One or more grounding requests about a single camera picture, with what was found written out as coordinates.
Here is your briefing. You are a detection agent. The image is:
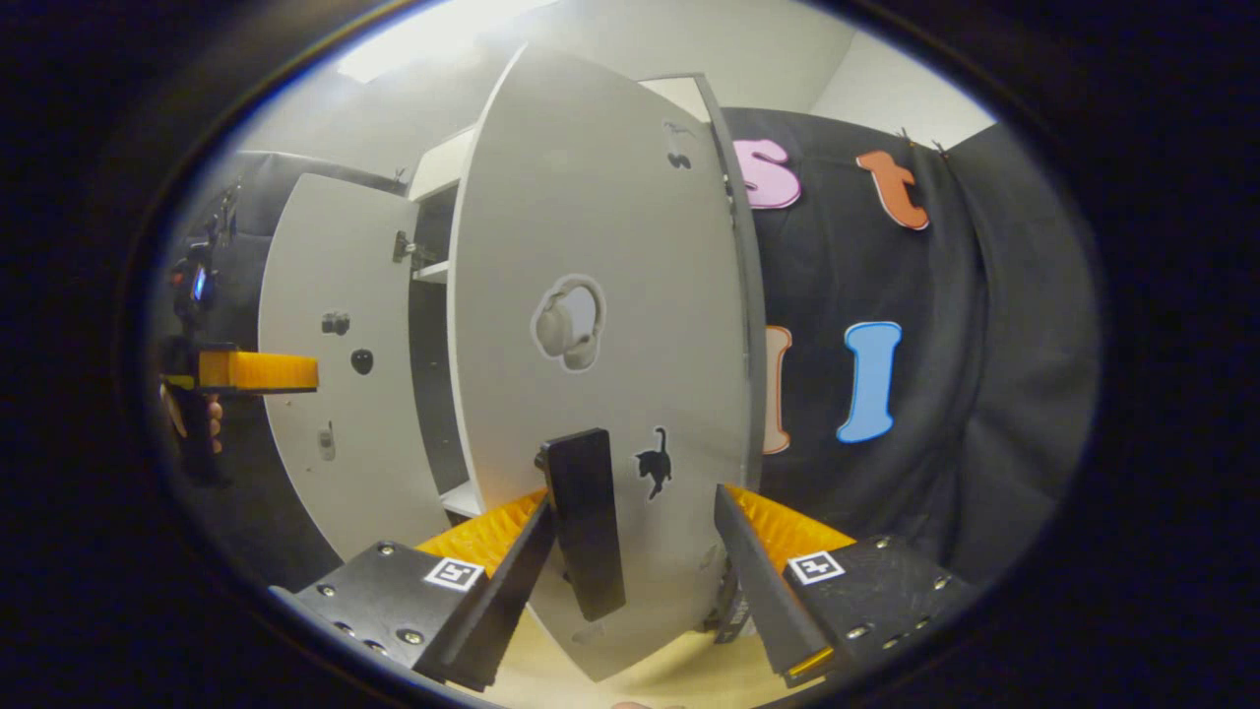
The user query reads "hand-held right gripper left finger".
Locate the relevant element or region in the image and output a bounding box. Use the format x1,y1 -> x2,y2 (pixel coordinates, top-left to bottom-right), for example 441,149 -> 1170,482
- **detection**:
269,490 -> 558,692

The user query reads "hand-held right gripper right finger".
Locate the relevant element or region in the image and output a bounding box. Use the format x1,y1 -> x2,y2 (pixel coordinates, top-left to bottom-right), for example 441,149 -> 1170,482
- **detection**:
713,483 -> 977,689

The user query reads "white shoe cabinet door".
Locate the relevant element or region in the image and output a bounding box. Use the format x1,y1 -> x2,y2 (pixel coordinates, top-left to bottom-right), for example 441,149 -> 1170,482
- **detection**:
258,174 -> 454,562
448,41 -> 769,682

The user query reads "white grey shoe cabinet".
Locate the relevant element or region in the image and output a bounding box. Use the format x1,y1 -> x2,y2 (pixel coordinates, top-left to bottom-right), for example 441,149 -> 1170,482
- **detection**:
399,74 -> 739,521

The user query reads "grey box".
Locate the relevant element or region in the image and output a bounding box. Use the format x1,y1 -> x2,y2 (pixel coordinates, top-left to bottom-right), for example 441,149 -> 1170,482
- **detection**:
707,566 -> 761,646

